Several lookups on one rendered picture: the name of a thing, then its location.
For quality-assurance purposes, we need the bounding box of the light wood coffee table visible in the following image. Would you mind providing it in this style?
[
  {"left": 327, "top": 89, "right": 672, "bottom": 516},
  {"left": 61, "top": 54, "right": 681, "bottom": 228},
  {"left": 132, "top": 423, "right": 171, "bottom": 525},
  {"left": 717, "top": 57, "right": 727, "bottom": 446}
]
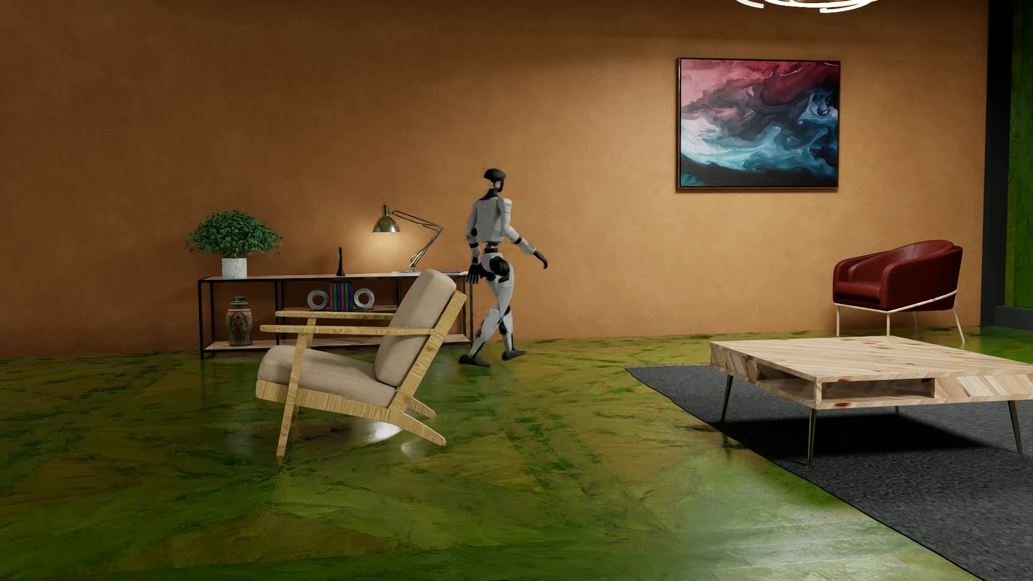
[{"left": 709, "top": 336, "right": 1033, "bottom": 467}]

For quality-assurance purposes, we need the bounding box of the black frame console table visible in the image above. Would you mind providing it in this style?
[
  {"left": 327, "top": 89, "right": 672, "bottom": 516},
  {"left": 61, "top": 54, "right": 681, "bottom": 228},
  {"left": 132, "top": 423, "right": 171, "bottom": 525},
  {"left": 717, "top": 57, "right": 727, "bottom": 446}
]
[{"left": 197, "top": 270, "right": 476, "bottom": 359}]

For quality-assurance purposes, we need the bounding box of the robot leg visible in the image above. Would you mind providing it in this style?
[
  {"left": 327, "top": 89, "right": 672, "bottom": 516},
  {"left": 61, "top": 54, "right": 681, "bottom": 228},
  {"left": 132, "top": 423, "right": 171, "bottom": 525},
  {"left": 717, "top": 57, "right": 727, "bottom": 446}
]
[
  {"left": 487, "top": 257, "right": 527, "bottom": 362},
  {"left": 459, "top": 254, "right": 514, "bottom": 369}
]

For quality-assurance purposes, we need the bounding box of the robot left leg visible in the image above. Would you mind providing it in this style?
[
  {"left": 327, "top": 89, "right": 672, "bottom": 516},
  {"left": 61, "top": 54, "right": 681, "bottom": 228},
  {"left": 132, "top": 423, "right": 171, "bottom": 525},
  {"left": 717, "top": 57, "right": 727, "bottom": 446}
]
[{"left": 487, "top": 257, "right": 527, "bottom": 362}]

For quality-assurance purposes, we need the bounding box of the green potted plant white pot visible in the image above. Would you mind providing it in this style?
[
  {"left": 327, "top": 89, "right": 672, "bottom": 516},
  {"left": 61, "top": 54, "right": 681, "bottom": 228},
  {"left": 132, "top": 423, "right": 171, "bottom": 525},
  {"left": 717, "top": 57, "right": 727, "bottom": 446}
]
[{"left": 186, "top": 210, "right": 284, "bottom": 280}]

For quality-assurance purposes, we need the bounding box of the white ring ceiling lamp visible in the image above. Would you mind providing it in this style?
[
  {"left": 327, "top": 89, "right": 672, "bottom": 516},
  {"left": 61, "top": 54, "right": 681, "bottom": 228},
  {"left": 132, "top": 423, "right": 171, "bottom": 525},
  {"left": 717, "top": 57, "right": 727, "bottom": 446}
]
[{"left": 734, "top": 0, "right": 881, "bottom": 14}]

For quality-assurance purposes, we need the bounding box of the brass desk lamp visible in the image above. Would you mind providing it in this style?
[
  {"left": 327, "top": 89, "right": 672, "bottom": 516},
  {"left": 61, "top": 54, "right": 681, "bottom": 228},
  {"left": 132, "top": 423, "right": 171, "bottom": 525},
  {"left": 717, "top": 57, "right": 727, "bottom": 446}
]
[{"left": 372, "top": 204, "right": 444, "bottom": 274}]

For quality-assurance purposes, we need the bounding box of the dark grey rug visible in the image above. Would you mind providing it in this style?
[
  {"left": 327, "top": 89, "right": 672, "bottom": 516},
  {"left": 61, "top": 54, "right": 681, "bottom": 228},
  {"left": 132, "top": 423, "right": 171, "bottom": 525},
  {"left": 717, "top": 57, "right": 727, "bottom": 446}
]
[{"left": 625, "top": 363, "right": 1033, "bottom": 581}]

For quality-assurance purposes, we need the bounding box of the robot right leg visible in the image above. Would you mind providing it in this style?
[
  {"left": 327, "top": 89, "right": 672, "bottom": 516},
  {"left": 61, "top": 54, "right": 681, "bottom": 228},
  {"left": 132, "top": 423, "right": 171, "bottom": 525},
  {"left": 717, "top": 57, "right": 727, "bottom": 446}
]
[{"left": 459, "top": 254, "right": 514, "bottom": 369}]

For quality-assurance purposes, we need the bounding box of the framed abstract painting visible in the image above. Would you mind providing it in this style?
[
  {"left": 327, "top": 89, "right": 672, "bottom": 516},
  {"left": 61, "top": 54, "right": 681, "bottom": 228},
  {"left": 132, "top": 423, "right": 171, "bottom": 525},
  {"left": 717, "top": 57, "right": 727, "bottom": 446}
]
[{"left": 676, "top": 57, "right": 842, "bottom": 192}]

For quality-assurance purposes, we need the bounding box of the wooden beige cushioned armchair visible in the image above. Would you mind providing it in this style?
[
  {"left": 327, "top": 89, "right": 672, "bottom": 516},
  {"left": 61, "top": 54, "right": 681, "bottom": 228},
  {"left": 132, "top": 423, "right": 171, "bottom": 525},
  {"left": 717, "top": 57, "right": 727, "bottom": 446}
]
[{"left": 255, "top": 268, "right": 468, "bottom": 459}]

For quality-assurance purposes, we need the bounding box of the brown ceramic vase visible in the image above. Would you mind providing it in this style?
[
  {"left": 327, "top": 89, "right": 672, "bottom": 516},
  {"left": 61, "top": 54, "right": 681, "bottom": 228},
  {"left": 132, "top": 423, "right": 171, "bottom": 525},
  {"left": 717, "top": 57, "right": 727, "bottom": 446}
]
[{"left": 226, "top": 296, "right": 253, "bottom": 347}]

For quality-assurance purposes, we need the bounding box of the robot white torso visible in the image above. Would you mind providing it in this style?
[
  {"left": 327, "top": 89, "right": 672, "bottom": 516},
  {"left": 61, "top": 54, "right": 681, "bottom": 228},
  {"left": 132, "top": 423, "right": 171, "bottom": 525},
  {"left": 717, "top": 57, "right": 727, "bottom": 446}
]
[{"left": 466, "top": 194, "right": 514, "bottom": 253}]

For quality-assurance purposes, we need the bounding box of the red leather armchair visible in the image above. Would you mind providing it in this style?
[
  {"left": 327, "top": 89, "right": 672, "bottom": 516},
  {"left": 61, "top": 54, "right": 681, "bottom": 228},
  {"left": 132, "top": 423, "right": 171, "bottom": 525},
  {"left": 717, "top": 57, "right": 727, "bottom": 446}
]
[{"left": 832, "top": 239, "right": 966, "bottom": 345}]

